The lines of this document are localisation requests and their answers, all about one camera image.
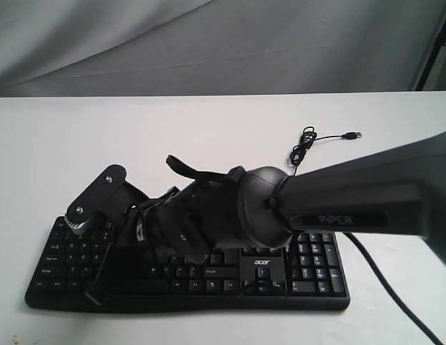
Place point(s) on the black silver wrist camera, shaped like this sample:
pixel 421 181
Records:
pixel 107 198

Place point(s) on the black tripod stand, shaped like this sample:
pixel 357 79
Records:
pixel 439 43

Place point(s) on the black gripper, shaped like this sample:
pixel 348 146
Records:
pixel 189 222

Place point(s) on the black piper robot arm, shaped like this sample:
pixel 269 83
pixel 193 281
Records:
pixel 400 191

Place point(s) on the grey backdrop cloth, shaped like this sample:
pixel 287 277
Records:
pixel 203 48

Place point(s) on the black acer keyboard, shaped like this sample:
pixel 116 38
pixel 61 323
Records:
pixel 305 275

